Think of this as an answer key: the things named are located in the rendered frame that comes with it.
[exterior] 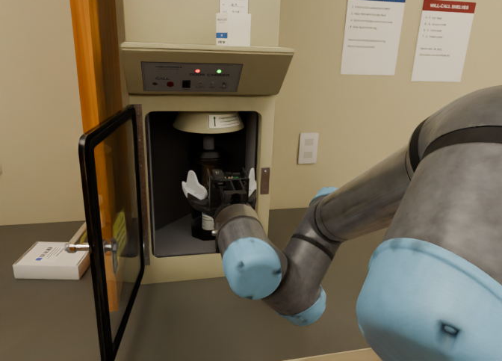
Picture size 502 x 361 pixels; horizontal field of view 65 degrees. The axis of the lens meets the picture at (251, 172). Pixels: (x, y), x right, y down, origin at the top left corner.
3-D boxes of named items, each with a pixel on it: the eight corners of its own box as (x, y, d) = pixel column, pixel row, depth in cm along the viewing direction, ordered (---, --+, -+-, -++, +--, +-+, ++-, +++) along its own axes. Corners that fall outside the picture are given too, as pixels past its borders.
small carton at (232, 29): (215, 45, 79) (216, 13, 77) (237, 45, 81) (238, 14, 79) (227, 45, 75) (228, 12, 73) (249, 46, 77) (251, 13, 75)
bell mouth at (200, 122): (171, 119, 104) (170, 98, 103) (237, 118, 108) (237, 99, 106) (173, 134, 88) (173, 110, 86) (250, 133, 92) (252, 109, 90)
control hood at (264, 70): (127, 92, 82) (124, 42, 79) (276, 93, 89) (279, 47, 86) (122, 100, 71) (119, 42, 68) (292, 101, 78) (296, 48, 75)
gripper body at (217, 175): (244, 166, 75) (259, 193, 64) (242, 205, 79) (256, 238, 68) (205, 167, 74) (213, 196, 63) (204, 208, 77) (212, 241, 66)
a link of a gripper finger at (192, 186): (183, 161, 80) (214, 174, 75) (184, 187, 83) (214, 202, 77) (171, 165, 78) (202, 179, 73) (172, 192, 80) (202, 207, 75)
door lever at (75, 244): (114, 231, 71) (113, 217, 70) (98, 258, 62) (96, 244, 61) (84, 231, 70) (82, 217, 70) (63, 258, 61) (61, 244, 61)
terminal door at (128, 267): (144, 270, 94) (134, 103, 81) (107, 373, 65) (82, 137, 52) (140, 270, 94) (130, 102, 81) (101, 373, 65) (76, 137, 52)
